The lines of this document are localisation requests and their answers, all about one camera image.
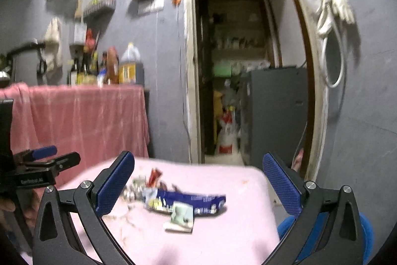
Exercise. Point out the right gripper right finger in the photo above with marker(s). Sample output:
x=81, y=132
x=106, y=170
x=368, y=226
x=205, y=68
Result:
x=326, y=227

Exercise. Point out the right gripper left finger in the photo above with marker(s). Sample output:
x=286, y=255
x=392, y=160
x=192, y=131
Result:
x=55, y=238

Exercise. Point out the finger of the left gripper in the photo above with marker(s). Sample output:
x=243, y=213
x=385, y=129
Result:
x=58, y=164
x=40, y=153

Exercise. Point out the blue snack wrapper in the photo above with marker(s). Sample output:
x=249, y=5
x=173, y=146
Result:
x=163, y=201

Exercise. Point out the red snack wrapper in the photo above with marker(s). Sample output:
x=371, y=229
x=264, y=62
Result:
x=154, y=178

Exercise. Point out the red plaid cloth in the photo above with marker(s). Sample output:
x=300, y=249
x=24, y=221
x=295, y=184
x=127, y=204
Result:
x=96, y=122

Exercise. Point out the crumpled silver foil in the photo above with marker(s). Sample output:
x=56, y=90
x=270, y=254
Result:
x=134, y=189

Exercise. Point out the pink slipper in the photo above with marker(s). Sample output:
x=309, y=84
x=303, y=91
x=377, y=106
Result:
x=297, y=161

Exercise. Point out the dark glass bottle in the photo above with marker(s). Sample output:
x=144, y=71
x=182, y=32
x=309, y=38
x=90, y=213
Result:
x=73, y=72

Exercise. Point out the hanging beige cloth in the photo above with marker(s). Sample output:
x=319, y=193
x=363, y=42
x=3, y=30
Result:
x=52, y=54

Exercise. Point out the green white small packet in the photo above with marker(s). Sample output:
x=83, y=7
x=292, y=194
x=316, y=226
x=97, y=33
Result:
x=182, y=218

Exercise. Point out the brown sauce bottle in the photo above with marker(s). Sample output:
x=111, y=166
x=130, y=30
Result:
x=112, y=65

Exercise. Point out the large cooking oil jug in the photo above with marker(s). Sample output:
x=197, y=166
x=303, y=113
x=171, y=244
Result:
x=131, y=70

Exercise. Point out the red white sack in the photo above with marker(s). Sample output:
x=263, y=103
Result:
x=227, y=139

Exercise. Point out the green box on shelf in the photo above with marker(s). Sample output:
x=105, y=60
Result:
x=222, y=69

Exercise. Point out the white rubber glove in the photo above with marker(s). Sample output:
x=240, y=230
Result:
x=328, y=11

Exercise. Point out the wooden door frame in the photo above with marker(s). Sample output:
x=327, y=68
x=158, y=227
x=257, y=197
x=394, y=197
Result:
x=317, y=115

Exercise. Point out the wall spice rack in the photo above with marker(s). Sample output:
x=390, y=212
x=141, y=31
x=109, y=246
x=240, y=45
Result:
x=98, y=7

